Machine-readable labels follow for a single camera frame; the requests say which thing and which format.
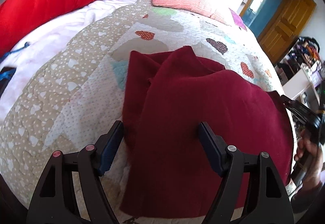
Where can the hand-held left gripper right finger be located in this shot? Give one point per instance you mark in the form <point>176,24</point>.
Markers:
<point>209,148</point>

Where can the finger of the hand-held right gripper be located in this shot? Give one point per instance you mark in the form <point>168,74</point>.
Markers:
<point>301,112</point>

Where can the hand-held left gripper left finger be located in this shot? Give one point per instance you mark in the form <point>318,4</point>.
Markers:
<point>111,148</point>

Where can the dark red sweater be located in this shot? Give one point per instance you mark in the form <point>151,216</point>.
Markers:
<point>182,102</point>

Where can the person's right hand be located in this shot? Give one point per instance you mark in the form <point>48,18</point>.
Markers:
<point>316,163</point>

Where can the white desk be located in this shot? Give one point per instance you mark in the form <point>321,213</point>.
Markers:
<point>299,84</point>

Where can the cluttered white shelf unit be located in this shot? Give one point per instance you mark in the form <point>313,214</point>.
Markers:
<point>302,54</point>

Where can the patchwork heart bedspread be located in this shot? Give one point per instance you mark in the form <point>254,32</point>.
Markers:
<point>63,92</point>

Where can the wooden door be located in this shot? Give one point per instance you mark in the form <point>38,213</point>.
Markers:
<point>287,26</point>

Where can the purple pillow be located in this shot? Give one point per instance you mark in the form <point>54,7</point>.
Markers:
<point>239,19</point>

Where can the white fluffy blanket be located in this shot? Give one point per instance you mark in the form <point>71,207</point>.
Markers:
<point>45,38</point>

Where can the wooden door frame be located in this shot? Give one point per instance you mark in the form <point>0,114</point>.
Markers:
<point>266,3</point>

